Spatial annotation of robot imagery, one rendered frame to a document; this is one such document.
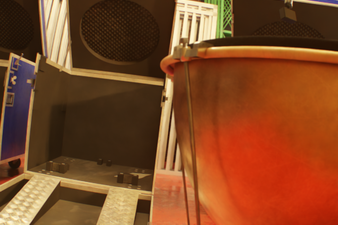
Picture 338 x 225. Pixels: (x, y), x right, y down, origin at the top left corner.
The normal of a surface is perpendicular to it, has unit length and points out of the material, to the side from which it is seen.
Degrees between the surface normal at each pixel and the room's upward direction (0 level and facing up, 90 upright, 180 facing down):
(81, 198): 92
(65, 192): 92
